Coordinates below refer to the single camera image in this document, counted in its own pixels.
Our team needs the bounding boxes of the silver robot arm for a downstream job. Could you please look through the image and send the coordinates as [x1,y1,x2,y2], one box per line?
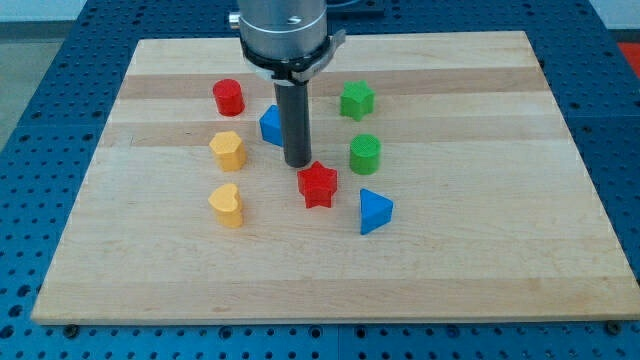
[228,0,346,86]

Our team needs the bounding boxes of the blue triangle block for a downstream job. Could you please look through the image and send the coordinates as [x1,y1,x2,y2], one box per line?
[360,188,394,235]

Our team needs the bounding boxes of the yellow heart block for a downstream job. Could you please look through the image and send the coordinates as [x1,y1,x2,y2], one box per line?
[208,183,244,228]

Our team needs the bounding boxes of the red star block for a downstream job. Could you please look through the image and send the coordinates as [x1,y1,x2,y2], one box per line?
[297,161,338,208]

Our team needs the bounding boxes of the green cylinder block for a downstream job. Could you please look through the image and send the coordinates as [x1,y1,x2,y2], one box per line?
[349,134,381,175]

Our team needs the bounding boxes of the blue cube block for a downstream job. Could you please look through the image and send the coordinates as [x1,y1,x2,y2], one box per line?
[259,105,283,147]

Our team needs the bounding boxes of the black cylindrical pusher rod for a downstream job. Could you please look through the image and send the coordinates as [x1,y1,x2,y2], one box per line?
[274,84,311,168]

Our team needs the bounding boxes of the green star block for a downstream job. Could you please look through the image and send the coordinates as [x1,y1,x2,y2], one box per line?
[340,80,375,121]

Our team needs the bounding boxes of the yellow hexagon block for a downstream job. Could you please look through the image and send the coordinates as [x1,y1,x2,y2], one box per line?
[209,131,247,172]

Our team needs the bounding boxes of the wooden board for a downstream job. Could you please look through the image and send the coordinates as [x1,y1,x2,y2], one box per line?
[32,31,639,325]

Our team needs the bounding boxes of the red cylinder block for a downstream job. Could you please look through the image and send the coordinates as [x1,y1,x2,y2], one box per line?
[212,78,245,117]

